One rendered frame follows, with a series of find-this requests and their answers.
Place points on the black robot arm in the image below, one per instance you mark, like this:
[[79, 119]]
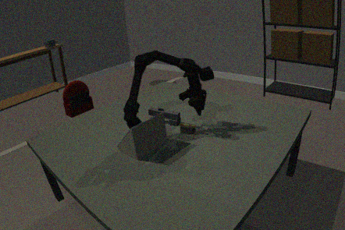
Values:
[[140, 64]]

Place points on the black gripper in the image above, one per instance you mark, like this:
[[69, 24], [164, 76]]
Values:
[[198, 98]]

